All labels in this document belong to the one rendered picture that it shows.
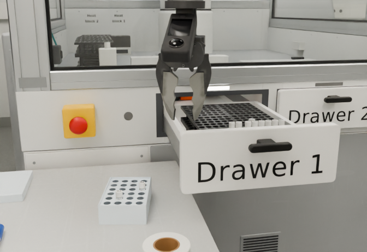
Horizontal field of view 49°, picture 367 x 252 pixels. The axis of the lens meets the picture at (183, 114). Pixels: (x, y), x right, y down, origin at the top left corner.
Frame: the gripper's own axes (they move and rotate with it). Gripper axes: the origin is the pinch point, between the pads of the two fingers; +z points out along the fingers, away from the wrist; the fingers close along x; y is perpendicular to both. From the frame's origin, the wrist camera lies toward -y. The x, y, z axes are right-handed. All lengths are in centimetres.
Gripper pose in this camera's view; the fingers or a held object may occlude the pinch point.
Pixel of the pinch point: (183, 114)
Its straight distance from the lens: 74.1
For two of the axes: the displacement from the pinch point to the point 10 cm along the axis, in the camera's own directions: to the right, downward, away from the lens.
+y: 0.9, -2.5, 9.6
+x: -10.0, -0.3, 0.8
